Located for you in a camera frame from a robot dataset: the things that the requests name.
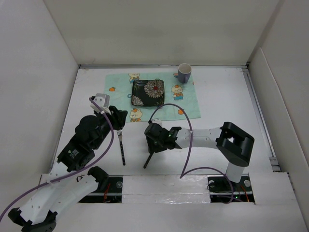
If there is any purple cup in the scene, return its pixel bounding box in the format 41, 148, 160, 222
178, 63, 192, 84

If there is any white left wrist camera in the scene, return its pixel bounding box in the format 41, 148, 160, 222
90, 93, 112, 115

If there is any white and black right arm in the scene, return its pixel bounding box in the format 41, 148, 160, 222
144, 122, 255, 190

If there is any knife with patterned handle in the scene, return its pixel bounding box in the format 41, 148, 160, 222
143, 153, 153, 169

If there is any silver fork with patterned handle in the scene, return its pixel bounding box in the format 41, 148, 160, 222
117, 130, 126, 166

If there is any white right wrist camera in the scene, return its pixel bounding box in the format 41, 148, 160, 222
151, 118, 163, 126

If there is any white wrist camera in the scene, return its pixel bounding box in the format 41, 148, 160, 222
90, 93, 112, 115
151, 118, 163, 126

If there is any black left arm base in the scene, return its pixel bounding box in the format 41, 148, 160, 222
79, 175, 123, 203

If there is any black floral rectangular plate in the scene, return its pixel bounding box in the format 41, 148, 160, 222
131, 79, 165, 107

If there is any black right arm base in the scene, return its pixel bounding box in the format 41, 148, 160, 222
207, 174, 255, 203

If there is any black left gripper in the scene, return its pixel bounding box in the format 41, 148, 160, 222
93, 105, 127, 149

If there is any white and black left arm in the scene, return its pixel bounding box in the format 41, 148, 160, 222
5, 106, 127, 232

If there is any green cartoon print cloth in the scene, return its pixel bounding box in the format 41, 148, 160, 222
104, 72, 201, 122

